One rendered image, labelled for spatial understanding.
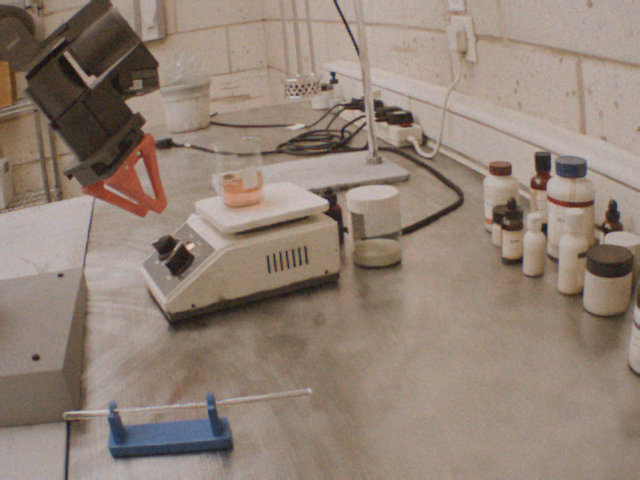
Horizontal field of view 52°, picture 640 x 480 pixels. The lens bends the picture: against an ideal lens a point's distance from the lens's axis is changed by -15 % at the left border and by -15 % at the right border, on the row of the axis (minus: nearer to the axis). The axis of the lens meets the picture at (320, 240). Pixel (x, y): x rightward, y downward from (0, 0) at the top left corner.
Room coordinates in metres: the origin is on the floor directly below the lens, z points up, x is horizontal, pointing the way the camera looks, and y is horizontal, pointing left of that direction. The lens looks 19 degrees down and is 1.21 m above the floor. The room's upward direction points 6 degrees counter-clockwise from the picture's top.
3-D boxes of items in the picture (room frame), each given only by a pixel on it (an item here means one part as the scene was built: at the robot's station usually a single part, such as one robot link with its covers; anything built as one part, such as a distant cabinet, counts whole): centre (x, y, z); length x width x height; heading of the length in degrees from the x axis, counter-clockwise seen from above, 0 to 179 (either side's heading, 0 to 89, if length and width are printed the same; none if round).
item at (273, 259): (0.79, 0.09, 0.94); 0.22 x 0.13 x 0.08; 114
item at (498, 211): (0.83, -0.23, 0.92); 0.04 x 0.04 x 0.04
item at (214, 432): (0.46, 0.13, 0.92); 0.10 x 0.03 x 0.04; 97
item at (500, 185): (0.88, -0.23, 0.94); 0.05 x 0.05 x 0.09
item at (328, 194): (0.90, -0.02, 0.93); 0.03 x 0.03 x 0.07
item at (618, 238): (0.66, -0.32, 0.93); 0.05 x 0.05 x 0.05
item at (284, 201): (0.80, 0.06, 0.98); 0.12 x 0.12 x 0.01; 24
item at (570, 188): (0.77, -0.30, 0.96); 0.06 x 0.06 x 0.11
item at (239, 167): (0.80, 0.08, 1.02); 0.06 x 0.05 x 0.08; 58
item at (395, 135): (1.58, -0.14, 0.92); 0.40 x 0.06 x 0.04; 13
